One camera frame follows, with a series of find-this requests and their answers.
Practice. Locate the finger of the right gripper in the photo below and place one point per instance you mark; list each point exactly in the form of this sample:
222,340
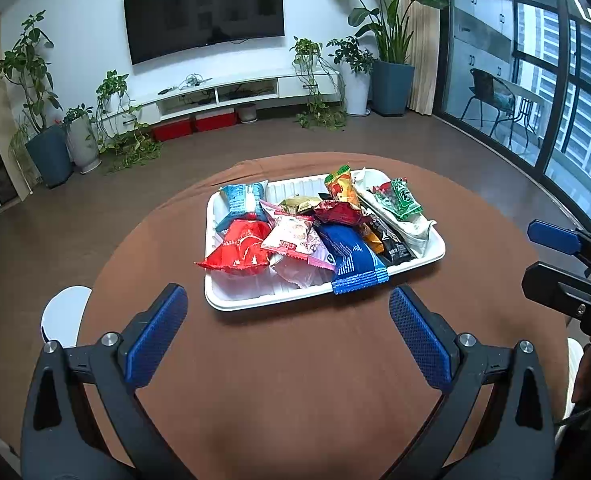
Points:
558,290
575,243

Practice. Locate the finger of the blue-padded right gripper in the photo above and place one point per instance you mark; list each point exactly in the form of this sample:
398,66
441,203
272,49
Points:
493,419

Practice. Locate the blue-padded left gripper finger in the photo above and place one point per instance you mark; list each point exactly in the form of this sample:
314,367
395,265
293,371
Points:
60,437

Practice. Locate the large cream snack bag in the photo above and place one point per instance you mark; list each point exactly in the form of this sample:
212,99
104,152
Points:
416,233

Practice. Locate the green snack packet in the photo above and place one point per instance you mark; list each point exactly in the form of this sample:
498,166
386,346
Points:
395,196

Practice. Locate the black snack packet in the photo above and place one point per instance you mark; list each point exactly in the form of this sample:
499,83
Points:
385,243

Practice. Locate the dark blue snack bag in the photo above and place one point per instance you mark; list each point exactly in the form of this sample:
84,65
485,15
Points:
356,265

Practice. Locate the orange snack bar packet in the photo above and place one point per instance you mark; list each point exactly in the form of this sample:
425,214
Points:
340,186

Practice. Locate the red brown patterned packet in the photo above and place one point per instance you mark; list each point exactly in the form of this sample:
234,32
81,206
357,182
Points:
337,211

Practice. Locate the long white snack packet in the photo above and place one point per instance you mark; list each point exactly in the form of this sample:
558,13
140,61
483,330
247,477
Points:
298,272

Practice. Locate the red snack packet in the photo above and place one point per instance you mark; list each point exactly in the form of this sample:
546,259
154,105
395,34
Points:
241,251

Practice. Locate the pink cartoon snack bag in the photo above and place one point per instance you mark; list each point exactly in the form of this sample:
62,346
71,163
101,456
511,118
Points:
321,257

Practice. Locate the gold snack packet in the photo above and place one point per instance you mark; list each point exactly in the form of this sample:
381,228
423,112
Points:
299,204

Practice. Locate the light blue snack bag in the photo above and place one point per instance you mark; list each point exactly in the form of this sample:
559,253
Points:
243,203

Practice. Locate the red white peach packet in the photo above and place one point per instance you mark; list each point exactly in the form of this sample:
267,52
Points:
290,236

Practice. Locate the white round stool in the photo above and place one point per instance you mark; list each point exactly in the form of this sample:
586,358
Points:
62,316

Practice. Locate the black balcony chair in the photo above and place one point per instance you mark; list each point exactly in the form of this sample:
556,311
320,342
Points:
490,90

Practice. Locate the white plastic tray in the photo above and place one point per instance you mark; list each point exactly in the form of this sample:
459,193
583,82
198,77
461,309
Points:
229,292

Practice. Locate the dark blue planter right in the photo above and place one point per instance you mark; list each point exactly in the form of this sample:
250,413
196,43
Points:
391,84

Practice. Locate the dark blue planter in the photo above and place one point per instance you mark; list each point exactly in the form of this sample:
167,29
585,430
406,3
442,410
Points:
48,150
391,84

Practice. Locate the beige curtain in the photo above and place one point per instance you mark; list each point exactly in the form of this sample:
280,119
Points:
423,55

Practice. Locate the white planter right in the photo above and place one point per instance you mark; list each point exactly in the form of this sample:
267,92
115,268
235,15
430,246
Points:
356,90

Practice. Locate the white planter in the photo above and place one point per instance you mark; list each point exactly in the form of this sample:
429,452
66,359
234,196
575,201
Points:
356,90
82,145

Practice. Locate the dark blue planter left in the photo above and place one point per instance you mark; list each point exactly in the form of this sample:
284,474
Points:
48,150

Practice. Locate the white planter left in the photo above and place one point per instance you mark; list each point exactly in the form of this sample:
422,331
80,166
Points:
82,145

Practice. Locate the white tv console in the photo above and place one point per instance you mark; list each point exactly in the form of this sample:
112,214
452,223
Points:
266,86

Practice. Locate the red storage box left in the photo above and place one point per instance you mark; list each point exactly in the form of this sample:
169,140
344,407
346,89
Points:
172,129

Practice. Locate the red storage box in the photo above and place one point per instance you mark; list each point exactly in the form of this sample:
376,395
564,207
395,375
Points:
172,129
215,119

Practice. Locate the red storage box right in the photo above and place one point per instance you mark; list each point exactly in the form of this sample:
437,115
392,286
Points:
215,119

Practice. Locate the wall mounted black television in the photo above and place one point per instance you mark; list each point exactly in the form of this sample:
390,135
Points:
160,27

